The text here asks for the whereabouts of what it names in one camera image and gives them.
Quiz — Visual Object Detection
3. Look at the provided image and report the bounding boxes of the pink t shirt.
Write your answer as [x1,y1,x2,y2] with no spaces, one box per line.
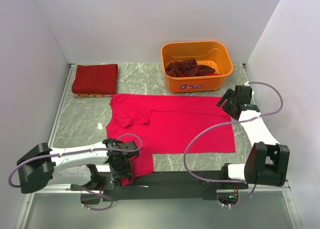
[106,93,231,179]

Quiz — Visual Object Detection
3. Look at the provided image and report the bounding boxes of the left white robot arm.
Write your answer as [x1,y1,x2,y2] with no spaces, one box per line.
[15,138,142,194]

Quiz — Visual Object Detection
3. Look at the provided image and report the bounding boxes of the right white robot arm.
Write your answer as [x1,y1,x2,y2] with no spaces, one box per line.
[216,85,290,189]

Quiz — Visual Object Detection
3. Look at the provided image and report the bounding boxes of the orange plastic tub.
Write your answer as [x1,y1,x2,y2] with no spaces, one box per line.
[161,41,233,93]

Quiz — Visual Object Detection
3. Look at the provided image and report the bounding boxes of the dark maroon t shirt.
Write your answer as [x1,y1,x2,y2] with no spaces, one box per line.
[165,59,216,78]

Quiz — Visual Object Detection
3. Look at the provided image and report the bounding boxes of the folded red t shirt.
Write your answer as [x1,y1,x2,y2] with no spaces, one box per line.
[71,64,118,95]

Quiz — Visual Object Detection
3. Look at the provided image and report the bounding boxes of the black base beam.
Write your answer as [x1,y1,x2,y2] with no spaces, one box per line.
[83,171,249,201]

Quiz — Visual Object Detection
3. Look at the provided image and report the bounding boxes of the aluminium frame rail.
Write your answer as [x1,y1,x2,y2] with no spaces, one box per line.
[14,63,76,229]

